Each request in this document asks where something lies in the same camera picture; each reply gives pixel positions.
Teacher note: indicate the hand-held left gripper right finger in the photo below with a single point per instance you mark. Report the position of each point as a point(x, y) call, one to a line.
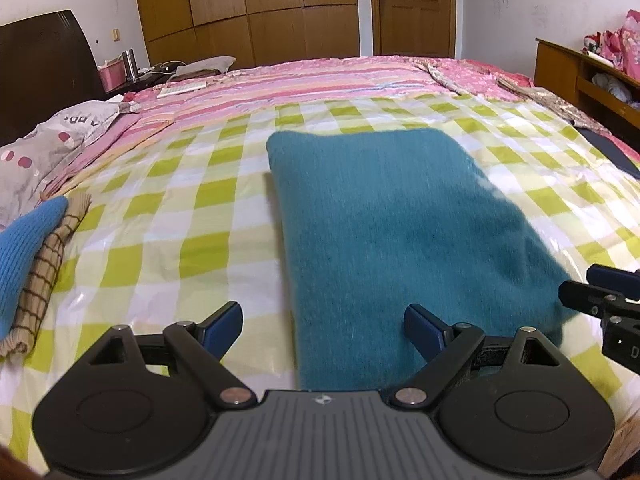
point(425, 331)

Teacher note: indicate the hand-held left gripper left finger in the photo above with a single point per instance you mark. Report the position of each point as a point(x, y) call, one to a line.
point(225, 327)

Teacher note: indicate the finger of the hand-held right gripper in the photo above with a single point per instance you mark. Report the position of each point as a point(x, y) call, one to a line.
point(580, 297)
point(607, 280)

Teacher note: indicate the teal knit sweater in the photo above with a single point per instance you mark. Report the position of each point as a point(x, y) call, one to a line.
point(390, 235)

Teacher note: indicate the green checked plastic sheet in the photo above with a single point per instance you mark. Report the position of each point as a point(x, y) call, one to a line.
point(175, 240)

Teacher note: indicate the dark blue cloth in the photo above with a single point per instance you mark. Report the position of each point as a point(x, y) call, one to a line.
point(615, 151)

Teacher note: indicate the beige checked garment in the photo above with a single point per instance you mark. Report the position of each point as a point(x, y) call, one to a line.
point(42, 282)

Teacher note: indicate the grey cloth in desk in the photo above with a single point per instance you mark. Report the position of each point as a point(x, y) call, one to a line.
point(612, 87)

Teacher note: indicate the blue knit garment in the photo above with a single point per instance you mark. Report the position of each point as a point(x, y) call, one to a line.
point(20, 260)

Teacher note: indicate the wooden desk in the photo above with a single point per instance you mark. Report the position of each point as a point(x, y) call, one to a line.
point(557, 67)

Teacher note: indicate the pink floral cloth pile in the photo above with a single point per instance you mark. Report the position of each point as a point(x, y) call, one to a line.
point(620, 42)

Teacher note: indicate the flat white remote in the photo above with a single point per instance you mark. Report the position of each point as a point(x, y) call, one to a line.
point(181, 89)

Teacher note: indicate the pink floral blanket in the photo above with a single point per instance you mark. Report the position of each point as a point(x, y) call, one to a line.
point(475, 72)

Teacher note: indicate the grey printed pillow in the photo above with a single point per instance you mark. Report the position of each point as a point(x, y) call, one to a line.
point(50, 150)

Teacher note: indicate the dark nightstand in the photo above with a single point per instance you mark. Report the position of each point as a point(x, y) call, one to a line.
point(145, 82)

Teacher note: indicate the folded grey cloth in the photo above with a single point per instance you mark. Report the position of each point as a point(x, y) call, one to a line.
point(205, 66)

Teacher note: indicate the pink storage box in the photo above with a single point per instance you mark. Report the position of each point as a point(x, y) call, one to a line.
point(111, 77)

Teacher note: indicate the metal thermos bottle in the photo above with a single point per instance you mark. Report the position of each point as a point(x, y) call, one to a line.
point(130, 65)

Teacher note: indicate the wooden door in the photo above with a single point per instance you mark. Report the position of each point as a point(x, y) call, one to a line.
point(415, 15)

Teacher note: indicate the wooden wardrobe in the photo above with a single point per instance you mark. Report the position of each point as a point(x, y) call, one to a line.
point(250, 10)

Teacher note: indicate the dark wooden headboard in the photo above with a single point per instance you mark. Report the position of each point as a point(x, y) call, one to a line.
point(45, 60)

